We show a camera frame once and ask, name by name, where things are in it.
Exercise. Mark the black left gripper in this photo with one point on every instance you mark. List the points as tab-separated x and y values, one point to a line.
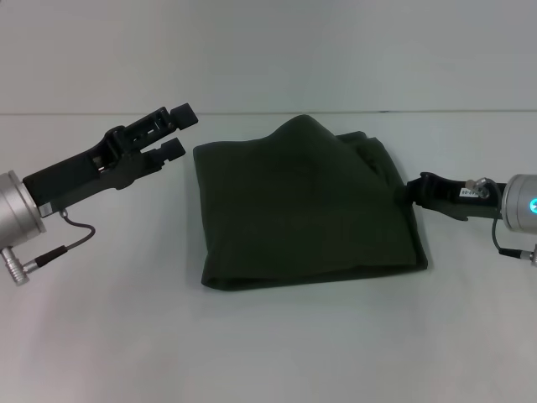
84	172

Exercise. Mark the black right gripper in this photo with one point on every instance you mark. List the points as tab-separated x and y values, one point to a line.
461	197

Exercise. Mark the dark green t-shirt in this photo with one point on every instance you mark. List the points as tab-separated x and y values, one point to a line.
310	210

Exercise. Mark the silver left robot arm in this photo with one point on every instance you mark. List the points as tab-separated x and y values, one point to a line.
19	210

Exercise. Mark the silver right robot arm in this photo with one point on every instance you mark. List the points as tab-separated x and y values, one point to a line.
522	201

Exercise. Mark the small silver round connector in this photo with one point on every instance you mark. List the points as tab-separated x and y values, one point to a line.
476	188

